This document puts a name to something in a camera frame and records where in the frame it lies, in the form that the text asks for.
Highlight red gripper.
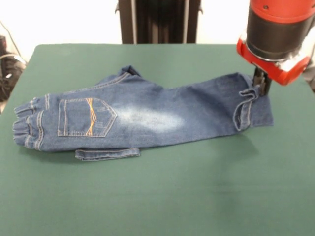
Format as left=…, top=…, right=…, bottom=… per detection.
left=236, top=34, right=311, bottom=97

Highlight blue denim jeans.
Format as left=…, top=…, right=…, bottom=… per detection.
left=12, top=65, right=275, bottom=162

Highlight black wheeled stand base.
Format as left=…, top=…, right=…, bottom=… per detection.
left=299, top=57, right=315, bottom=93
left=0, top=35, right=27, bottom=102

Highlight dark green table cloth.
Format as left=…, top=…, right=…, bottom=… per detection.
left=0, top=43, right=315, bottom=236

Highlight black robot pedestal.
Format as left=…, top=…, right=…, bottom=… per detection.
left=115, top=0, right=204, bottom=45

